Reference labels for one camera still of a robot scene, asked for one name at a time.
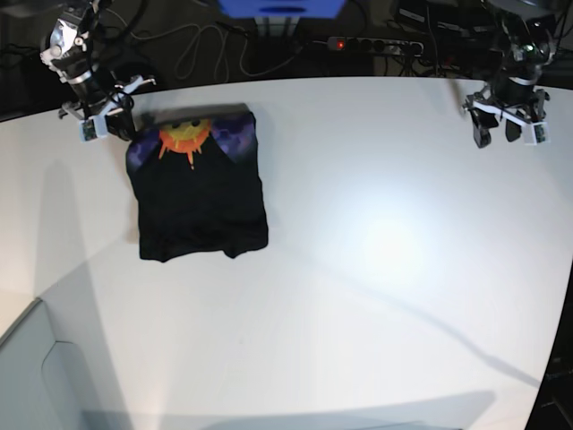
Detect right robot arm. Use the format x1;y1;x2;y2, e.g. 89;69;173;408
40;1;156;142

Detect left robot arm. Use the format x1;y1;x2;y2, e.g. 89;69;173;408
462;1;570;149

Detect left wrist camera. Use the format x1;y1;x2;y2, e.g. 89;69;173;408
523;121;551;146

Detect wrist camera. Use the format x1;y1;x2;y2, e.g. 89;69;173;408
523;121;551;146
80;116;108;142

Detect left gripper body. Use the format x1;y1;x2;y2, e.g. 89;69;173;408
461;78;550;127

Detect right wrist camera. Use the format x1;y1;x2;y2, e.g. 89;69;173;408
80;116;108;142

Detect black T-shirt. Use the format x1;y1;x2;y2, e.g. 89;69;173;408
125;103;269;262

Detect grey plastic bin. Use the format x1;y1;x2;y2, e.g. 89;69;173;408
0;297;131;430

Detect blue box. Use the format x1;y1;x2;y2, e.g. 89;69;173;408
218;0;346;19

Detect black power strip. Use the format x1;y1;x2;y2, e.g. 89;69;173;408
318;36;424;57

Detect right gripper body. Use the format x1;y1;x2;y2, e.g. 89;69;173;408
58;67;157;124

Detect grey coiled cable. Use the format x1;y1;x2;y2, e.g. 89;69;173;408
120;21;310;82

